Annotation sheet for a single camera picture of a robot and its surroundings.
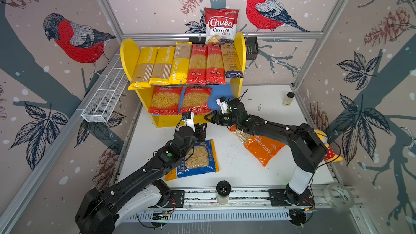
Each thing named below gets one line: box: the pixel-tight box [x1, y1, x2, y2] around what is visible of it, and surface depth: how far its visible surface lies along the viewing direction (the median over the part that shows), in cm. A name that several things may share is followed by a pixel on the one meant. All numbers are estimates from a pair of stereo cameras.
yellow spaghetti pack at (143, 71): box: [127, 46, 159, 91], surface depth 72 cm
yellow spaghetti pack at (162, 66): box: [148, 46, 177, 86], surface depth 73 cm
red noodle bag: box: [179, 86, 213, 116], surface depth 92 cm
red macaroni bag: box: [148, 85, 184, 116], surface depth 92 cm
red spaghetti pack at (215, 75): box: [205, 42, 226, 86], surface depth 72 cm
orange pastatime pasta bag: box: [228, 125, 286, 168], surface depth 87 cm
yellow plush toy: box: [313, 129, 344, 162], surface depth 83 cm
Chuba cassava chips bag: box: [204, 7, 240, 45], surface depth 85 cm
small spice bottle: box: [282, 91, 296, 107], surface depth 106 cm
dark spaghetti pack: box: [219, 38, 244, 78], surface depth 74 cm
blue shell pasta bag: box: [164, 139, 220, 182], surface depth 83 cm
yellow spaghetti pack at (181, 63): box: [168, 42, 193, 86], surface depth 73 cm
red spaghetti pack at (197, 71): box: [187, 43, 208, 86], surface depth 72 cm
